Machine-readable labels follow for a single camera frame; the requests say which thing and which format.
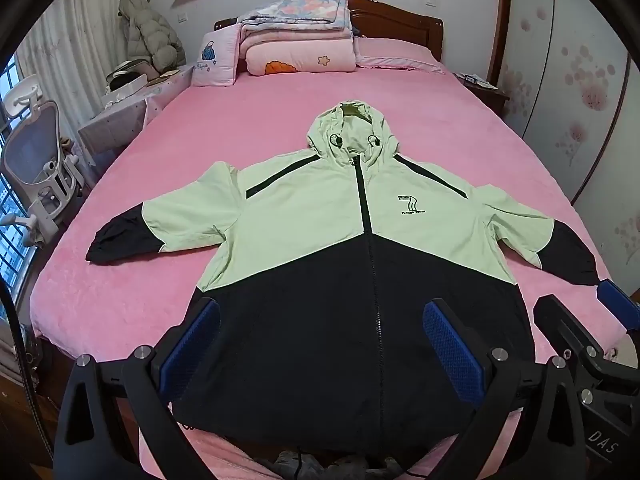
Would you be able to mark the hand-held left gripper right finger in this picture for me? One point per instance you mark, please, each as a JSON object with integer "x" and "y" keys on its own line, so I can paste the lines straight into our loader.
{"x": 452, "y": 355}

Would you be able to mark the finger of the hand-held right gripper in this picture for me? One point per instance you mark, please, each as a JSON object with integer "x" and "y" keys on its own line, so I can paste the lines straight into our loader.
{"x": 617, "y": 302}
{"x": 562, "y": 322}

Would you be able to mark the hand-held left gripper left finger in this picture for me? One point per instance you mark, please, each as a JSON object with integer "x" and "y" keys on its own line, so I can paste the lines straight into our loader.
{"x": 192, "y": 340}

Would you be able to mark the green and black hooded jacket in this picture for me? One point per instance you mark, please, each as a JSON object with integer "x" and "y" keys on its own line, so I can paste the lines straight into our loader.
{"x": 320, "y": 210}

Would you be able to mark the grey cloth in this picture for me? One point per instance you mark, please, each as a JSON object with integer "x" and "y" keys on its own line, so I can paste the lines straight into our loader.
{"x": 315, "y": 467}

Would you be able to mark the barred window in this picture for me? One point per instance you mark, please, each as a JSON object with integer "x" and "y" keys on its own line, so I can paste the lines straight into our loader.
{"x": 10, "y": 240}

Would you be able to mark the floral wardrobe sliding door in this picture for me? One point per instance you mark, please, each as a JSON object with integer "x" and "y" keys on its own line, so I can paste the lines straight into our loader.
{"x": 575, "y": 85}

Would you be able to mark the desk with pale cover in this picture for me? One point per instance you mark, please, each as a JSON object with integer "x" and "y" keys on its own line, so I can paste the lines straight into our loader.
{"x": 115, "y": 120}

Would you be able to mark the wooden nightstand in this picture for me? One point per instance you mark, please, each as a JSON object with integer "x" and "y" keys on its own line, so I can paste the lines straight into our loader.
{"x": 487, "y": 97}

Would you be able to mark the pink bed blanket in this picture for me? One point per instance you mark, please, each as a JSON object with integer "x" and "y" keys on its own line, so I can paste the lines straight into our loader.
{"x": 250, "y": 105}

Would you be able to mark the papers on nightstand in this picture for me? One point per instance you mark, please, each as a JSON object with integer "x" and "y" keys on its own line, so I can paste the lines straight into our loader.
{"x": 475, "y": 80}

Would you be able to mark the white office chair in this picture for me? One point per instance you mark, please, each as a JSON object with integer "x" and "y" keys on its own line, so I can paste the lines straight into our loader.
{"x": 35, "y": 135}

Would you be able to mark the black bag on desk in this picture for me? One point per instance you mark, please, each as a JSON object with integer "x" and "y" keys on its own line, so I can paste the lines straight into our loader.
{"x": 125, "y": 79}

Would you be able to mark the pink cushion with blue print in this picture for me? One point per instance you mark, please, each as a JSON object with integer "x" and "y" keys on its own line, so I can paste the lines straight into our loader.
{"x": 215, "y": 60}

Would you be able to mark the pink folded quilt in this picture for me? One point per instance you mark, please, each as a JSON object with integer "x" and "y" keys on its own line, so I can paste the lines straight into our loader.
{"x": 300, "y": 55}

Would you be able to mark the pink pillow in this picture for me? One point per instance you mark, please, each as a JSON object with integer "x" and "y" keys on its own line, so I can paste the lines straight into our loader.
{"x": 395, "y": 52}

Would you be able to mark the beige puffer coat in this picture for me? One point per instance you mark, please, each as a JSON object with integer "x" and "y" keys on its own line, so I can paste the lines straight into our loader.
{"x": 150, "y": 35}

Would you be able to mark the white curtain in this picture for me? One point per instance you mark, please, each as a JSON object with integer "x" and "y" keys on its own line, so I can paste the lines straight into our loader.
{"x": 75, "y": 35}

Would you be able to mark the wooden headboard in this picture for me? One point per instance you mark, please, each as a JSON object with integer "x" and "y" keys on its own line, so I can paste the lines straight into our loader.
{"x": 400, "y": 25}

